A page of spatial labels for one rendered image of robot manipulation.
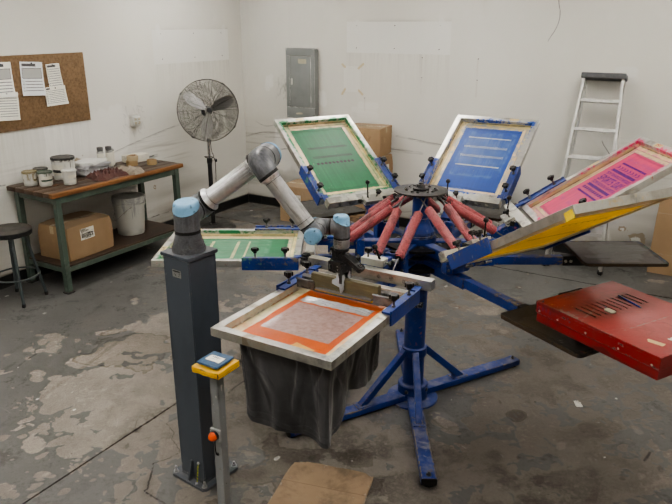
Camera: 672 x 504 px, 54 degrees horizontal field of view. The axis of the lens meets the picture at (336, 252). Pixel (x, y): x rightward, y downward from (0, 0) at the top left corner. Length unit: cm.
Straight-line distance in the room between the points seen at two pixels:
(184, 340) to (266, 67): 545
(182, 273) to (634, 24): 482
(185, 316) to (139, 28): 454
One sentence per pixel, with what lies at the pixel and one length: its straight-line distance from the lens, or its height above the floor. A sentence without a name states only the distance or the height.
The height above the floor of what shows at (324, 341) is 95.
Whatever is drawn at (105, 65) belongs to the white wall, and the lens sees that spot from 693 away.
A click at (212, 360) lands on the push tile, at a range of 259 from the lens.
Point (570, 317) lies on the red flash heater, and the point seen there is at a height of 110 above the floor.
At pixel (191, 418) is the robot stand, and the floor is 36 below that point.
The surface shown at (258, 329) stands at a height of 95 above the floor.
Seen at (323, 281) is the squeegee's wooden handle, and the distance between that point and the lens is 314.
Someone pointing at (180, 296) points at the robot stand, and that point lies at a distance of 311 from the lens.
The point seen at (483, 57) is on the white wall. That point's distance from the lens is 698.
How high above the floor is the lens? 217
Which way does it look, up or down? 19 degrees down
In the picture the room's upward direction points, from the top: straight up
